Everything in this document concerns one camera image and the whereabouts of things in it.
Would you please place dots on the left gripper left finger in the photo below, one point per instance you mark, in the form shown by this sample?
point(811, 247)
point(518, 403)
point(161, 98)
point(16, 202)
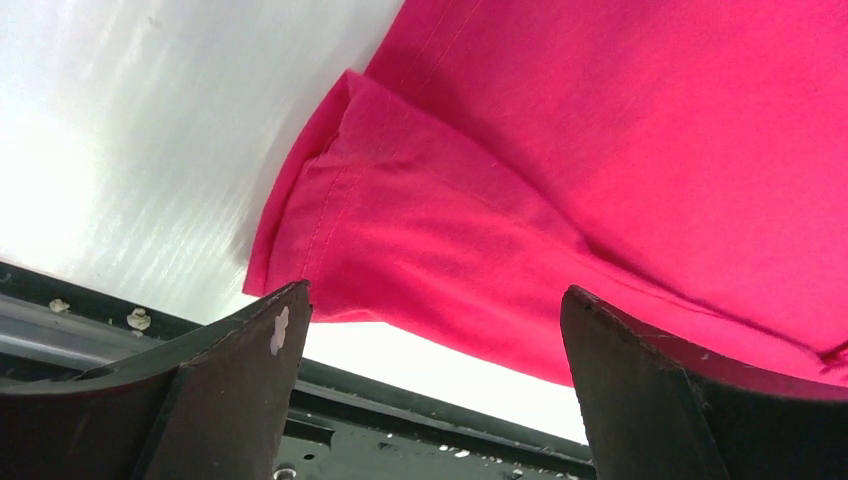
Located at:
point(210, 404)

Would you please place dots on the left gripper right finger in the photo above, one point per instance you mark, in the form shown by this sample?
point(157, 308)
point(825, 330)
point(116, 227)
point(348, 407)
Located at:
point(656, 406)

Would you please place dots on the magenta t shirt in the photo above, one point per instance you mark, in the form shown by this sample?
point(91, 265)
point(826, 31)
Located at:
point(685, 161)

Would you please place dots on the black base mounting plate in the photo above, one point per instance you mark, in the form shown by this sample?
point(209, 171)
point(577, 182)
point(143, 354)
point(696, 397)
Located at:
point(338, 426)

